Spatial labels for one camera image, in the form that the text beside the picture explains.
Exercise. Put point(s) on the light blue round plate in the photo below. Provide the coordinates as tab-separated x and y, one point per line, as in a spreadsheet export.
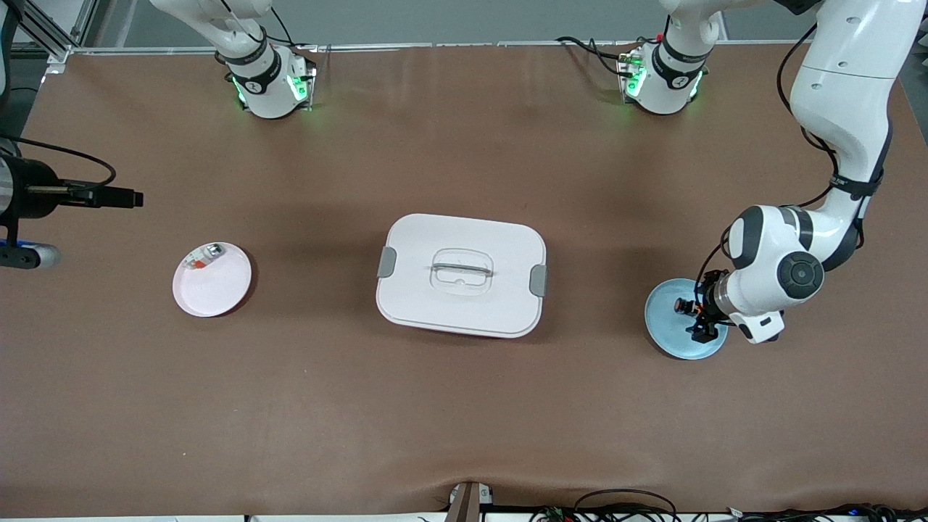
667	326

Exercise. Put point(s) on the white lidded storage box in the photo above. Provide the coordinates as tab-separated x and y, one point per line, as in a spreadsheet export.
435	304

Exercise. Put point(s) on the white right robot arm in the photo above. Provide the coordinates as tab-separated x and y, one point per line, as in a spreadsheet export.
264	80

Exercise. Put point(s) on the brown wedge post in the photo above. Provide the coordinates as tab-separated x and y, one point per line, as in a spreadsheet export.
464	507

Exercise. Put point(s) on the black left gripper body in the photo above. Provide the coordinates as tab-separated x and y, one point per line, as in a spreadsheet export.
702	306

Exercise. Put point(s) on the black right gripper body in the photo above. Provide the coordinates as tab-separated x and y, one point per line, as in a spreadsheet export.
32	189

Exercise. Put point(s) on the pink round plate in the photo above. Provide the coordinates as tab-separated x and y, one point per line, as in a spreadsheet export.
217	290

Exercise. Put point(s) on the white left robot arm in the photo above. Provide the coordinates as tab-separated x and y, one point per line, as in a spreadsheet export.
841	80

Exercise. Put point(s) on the aluminium frame beam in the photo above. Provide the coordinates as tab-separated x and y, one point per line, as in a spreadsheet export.
51	36

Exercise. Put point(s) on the clear white switch part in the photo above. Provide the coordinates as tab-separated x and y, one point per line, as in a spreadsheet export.
210	251

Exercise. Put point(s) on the orange and black switch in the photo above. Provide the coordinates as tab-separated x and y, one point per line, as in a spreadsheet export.
683	306

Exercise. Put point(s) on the aluminium table edge rail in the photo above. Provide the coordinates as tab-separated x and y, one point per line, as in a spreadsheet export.
435	46

